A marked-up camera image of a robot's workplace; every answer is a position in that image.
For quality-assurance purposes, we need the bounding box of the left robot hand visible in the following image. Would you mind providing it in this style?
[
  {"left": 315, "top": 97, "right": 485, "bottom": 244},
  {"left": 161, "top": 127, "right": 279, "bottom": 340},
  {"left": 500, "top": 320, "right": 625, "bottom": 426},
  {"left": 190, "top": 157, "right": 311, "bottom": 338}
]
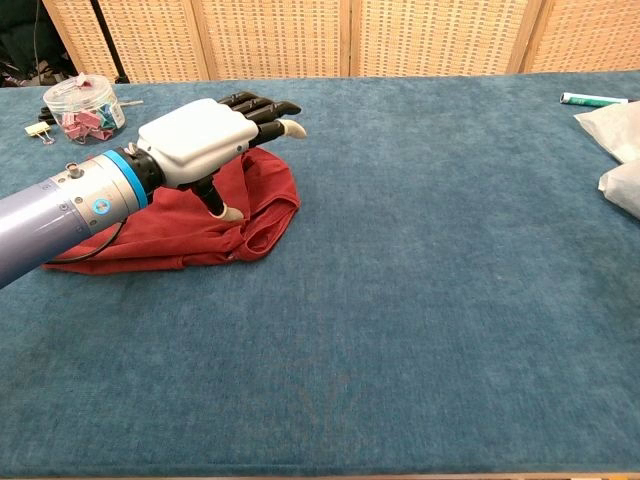
[{"left": 135, "top": 89, "right": 307, "bottom": 222}]

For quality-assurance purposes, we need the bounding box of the red T-shirt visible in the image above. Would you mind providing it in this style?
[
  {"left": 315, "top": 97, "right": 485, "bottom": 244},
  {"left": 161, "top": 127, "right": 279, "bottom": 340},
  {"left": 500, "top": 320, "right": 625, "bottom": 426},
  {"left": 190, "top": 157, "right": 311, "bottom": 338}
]
[{"left": 42, "top": 147, "right": 301, "bottom": 276}]

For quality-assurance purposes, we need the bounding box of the clear jar of binder clips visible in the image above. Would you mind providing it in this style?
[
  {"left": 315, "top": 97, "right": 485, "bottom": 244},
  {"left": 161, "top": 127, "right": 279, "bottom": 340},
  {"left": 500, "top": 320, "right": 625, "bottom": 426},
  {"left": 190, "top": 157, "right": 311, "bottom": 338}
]
[{"left": 42, "top": 74, "right": 127, "bottom": 146}]

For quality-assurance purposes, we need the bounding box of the wicker screen panel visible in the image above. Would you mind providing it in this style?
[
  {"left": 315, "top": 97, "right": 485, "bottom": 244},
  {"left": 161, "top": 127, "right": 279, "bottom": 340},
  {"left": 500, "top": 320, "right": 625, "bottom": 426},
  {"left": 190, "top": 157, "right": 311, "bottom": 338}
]
[
  {"left": 192, "top": 0, "right": 354, "bottom": 81},
  {"left": 349, "top": 0, "right": 532, "bottom": 77},
  {"left": 42, "top": 0, "right": 204, "bottom": 84},
  {"left": 519, "top": 0, "right": 640, "bottom": 75}
]

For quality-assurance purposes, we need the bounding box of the black tripod stand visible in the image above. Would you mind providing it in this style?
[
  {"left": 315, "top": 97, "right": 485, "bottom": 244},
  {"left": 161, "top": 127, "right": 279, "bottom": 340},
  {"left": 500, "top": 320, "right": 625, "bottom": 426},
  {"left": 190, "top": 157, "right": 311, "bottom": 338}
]
[{"left": 89, "top": 0, "right": 130, "bottom": 84}]

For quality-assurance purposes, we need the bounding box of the yellow binder clip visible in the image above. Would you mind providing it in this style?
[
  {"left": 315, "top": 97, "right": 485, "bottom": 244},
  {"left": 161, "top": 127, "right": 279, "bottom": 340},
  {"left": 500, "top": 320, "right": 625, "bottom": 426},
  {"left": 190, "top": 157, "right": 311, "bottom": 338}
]
[{"left": 24, "top": 121, "right": 55, "bottom": 146}]

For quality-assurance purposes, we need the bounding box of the blue carpet table cover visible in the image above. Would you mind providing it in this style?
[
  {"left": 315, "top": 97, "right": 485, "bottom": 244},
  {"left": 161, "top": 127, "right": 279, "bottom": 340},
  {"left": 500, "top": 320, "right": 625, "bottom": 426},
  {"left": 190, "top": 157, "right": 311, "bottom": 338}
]
[{"left": 0, "top": 71, "right": 640, "bottom": 476}]

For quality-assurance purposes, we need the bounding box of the green white tube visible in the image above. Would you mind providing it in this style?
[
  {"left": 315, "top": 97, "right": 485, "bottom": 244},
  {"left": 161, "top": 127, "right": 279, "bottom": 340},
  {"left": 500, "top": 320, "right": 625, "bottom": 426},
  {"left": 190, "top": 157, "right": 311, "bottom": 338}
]
[{"left": 558, "top": 91, "right": 629, "bottom": 107}]

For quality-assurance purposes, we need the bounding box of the translucent bag with QR label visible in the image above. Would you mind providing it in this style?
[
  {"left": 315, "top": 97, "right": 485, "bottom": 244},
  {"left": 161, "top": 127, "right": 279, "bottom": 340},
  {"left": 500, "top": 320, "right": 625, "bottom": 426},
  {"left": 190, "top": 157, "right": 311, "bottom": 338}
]
[{"left": 573, "top": 101, "right": 640, "bottom": 164}]

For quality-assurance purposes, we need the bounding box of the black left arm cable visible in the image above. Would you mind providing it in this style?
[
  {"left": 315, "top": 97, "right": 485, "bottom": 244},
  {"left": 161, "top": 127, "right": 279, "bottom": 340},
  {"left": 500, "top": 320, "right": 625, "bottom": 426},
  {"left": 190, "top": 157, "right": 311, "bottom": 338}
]
[{"left": 47, "top": 222, "right": 125, "bottom": 265}]

